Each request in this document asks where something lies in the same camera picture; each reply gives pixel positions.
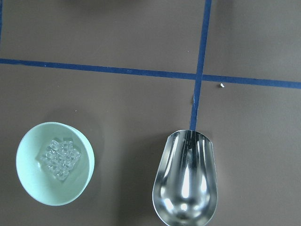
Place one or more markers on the mint green bowl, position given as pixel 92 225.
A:
pixel 37 181

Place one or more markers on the brown paper table mat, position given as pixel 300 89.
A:
pixel 122 72

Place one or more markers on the ice cubes in green bowl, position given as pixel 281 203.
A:
pixel 60 158

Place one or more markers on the steel ice scoop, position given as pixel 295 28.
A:
pixel 185 191

